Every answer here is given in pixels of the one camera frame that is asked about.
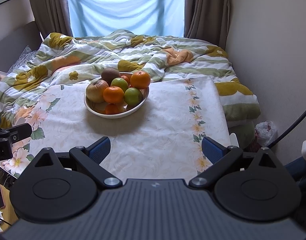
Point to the small orange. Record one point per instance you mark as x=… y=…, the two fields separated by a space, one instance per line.
x=124 y=77

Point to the large orange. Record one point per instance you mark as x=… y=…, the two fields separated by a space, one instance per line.
x=112 y=109

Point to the yellowish wrinkled apple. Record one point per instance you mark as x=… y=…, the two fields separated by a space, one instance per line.
x=95 y=90

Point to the brown left curtain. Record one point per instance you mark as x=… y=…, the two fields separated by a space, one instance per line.
x=51 y=16

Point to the light blue window cloth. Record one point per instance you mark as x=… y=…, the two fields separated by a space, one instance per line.
x=150 y=17

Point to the brown kiwi fruit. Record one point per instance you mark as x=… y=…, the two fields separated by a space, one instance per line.
x=109 y=74

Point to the green striped floral quilt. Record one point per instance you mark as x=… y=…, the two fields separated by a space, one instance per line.
x=64 y=60

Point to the brown curtain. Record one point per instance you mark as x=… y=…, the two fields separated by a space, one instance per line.
x=207 y=20
x=51 y=16

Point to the white plastic bag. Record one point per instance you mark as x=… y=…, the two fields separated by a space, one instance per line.
x=266 y=133

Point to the yellow side surface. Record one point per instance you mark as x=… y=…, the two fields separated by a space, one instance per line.
x=8 y=212

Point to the brown right curtain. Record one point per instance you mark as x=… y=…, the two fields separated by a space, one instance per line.
x=207 y=20

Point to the green apple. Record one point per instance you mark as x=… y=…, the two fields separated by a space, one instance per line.
x=133 y=96
x=121 y=83

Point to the red smartphone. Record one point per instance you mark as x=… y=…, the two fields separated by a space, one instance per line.
x=0 y=197

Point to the cream duck pattern bowl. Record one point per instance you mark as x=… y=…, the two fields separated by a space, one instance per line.
x=99 y=108

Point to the white floral tablecloth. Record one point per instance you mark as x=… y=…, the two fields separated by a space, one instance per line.
x=160 y=140

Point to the rough dark orange mandarin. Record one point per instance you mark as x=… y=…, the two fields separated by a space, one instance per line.
x=113 y=95

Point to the grey bed headboard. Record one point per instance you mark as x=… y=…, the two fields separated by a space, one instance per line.
x=13 y=45

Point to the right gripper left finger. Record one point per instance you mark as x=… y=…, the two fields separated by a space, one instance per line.
x=88 y=159

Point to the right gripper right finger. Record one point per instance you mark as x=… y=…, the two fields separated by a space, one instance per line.
x=222 y=158

